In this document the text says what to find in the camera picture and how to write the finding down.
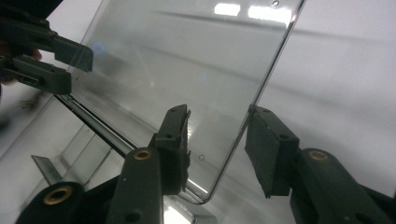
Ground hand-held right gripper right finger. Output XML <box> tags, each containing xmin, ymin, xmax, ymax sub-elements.
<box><xmin>244</xmin><ymin>105</ymin><xmax>301</xmax><ymax>199</ymax></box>

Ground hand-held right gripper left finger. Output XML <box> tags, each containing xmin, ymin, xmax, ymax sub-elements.
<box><xmin>148</xmin><ymin>104</ymin><xmax>192</xmax><ymax>196</ymax></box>

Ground clear plastic compartment box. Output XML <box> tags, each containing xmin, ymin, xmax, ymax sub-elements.
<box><xmin>0</xmin><ymin>0</ymin><xmax>307</xmax><ymax>224</ymax></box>

